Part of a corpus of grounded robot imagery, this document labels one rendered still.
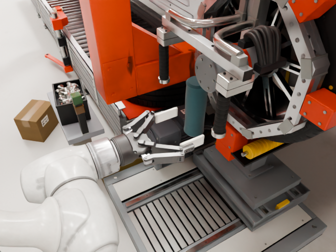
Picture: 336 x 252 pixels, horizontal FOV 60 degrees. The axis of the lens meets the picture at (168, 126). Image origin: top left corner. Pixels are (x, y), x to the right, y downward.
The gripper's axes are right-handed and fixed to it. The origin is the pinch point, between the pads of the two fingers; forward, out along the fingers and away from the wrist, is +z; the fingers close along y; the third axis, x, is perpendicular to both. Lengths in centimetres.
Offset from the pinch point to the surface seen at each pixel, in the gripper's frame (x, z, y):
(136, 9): -52, 85, -224
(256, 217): -68, 38, 5
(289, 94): -5.5, 43.1, -1.8
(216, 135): -7.0, 10.2, 1.3
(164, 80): -6.7, 11.3, -32.0
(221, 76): 11.8, 10.8, -0.6
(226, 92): 8.7, 10.6, 2.2
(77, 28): -58, 23, -222
